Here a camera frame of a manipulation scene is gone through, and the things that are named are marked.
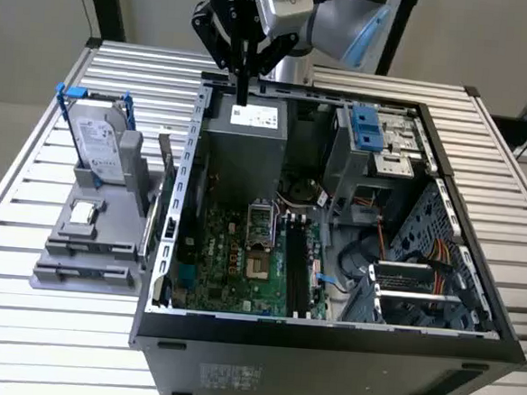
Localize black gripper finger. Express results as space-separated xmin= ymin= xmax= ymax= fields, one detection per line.
xmin=240 ymin=28 xmax=300 ymax=109
xmin=186 ymin=1 xmax=249 ymax=106

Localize black RAM slot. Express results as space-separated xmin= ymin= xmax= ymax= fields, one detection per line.
xmin=291 ymin=216 xmax=314 ymax=319
xmin=281 ymin=215 xmax=300 ymax=318

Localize RAM slot with white clips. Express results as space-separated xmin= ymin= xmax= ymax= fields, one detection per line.
xmin=286 ymin=215 xmax=307 ymax=318
xmin=298 ymin=216 xmax=320 ymax=319

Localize grey power supply unit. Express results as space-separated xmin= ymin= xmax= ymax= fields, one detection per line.
xmin=196 ymin=91 xmax=292 ymax=209

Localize blue plastic drive latch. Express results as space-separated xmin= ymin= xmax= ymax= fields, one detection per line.
xmin=347 ymin=103 xmax=384 ymax=152

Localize grey metal drive cage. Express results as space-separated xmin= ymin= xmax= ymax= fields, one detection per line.
xmin=319 ymin=100 xmax=440 ymax=231

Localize black case fan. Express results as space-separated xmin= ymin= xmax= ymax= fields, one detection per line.
xmin=184 ymin=153 xmax=213 ymax=217

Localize metal socket cover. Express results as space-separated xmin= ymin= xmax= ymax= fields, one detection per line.
xmin=245 ymin=196 xmax=277 ymax=249

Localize hard disk in blue carrier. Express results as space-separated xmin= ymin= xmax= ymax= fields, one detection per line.
xmin=49 ymin=82 xmax=139 ymax=192

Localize grey parts rack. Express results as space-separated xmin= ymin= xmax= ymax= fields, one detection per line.
xmin=28 ymin=123 xmax=179 ymax=300

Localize CPU socket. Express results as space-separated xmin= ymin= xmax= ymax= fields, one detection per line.
xmin=242 ymin=246 xmax=275 ymax=284

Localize silver CPU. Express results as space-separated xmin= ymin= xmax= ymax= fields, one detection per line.
xmin=69 ymin=200 xmax=97 ymax=225

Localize blue VGA port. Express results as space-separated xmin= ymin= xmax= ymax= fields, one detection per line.
xmin=176 ymin=264 xmax=198 ymax=292

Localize green motherboard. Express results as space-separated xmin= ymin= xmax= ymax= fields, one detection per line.
xmin=167 ymin=199 xmax=338 ymax=321

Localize perforated metal disk bay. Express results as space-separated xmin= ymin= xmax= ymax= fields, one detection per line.
xmin=338 ymin=256 xmax=472 ymax=331

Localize black open PC case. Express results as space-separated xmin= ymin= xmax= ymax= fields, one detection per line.
xmin=123 ymin=66 xmax=527 ymax=395

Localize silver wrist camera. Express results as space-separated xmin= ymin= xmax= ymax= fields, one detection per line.
xmin=250 ymin=0 xmax=315 ymax=38

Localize black frame post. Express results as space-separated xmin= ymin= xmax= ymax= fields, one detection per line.
xmin=81 ymin=0 xmax=130 ymax=44
xmin=374 ymin=0 xmax=422 ymax=78

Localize graphics card with metal bracket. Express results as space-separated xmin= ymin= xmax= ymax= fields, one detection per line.
xmin=136 ymin=131 xmax=181 ymax=271

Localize orange data cable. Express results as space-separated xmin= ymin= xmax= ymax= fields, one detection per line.
xmin=373 ymin=216 xmax=391 ymax=264

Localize black cable bundle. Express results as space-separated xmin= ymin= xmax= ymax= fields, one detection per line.
xmin=334 ymin=236 xmax=379 ymax=290

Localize orange yellow power wires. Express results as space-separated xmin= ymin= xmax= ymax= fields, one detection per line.
xmin=423 ymin=237 xmax=456 ymax=311

